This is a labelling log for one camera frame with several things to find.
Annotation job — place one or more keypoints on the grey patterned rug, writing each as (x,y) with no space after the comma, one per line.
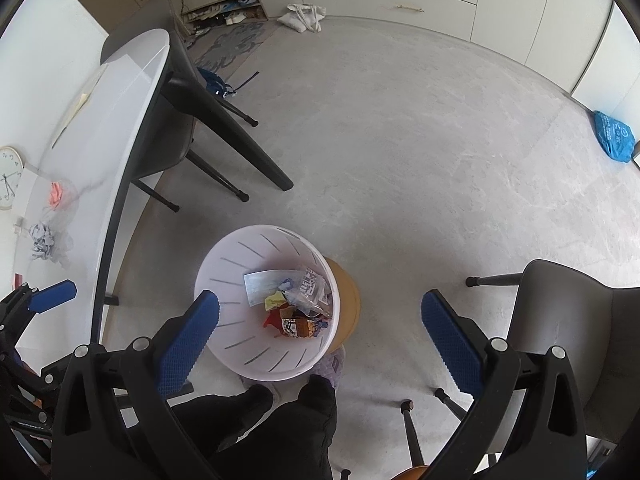
(235,42)

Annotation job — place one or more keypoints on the white round clock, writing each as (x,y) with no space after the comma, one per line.
(9,177)

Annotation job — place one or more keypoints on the clear plastic snack bag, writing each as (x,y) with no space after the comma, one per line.
(310,285)

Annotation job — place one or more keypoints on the silver wrapper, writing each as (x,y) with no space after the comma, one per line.
(265,285)

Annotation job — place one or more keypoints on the pink crumpled paper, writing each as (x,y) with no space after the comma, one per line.
(56,195)

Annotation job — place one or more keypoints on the person's black trousers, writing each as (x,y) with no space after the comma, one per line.
(280,435)

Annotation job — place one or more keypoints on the black legged wooden stool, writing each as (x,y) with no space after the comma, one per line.
(412,435)

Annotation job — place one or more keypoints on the small white plug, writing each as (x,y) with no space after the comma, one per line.
(20,225)

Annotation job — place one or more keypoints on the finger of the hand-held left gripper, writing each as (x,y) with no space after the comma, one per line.
(52,296)
(55,372)

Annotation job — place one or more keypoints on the pale yellow paper sheet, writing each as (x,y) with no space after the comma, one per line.
(80,102)

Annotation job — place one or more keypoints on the round wooden stool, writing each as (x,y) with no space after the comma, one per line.
(347,300)

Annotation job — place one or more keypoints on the grey chair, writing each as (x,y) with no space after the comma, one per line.
(150,15)
(565,310)

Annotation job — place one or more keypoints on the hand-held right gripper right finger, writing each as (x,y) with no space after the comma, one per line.
(450,345)

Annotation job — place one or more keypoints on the blue backpack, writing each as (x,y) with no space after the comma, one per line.
(214,81)

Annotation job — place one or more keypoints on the blue plastic bag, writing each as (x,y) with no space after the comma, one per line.
(614,136)

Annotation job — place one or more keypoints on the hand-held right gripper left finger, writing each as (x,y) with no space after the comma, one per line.
(190,340)

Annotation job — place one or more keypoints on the black table leg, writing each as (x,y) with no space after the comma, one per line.
(240,135)

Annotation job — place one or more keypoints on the white blue crumpled paper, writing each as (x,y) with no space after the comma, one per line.
(44,241)

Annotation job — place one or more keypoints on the light purple slipper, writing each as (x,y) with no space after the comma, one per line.
(330,367)
(260,391)

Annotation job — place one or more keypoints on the open shoe shelf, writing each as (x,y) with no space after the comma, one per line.
(222,12)

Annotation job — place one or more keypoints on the white waste bin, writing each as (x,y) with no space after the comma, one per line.
(235,280)

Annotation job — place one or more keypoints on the white tote bag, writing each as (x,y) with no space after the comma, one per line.
(302,17)

